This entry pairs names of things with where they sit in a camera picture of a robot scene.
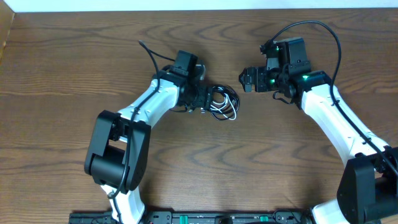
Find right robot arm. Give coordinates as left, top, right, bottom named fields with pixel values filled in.
left=239, top=37, right=397, bottom=223

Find black USB cable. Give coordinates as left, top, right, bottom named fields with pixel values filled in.
left=169, top=85, right=241, bottom=122

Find white USB cable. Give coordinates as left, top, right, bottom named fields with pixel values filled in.
left=208, top=86, right=238, bottom=121

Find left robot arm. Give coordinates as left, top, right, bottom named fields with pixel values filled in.
left=84, top=50, right=211, bottom=223

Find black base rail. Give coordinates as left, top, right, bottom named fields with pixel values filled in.
left=68, top=210, right=316, bottom=224

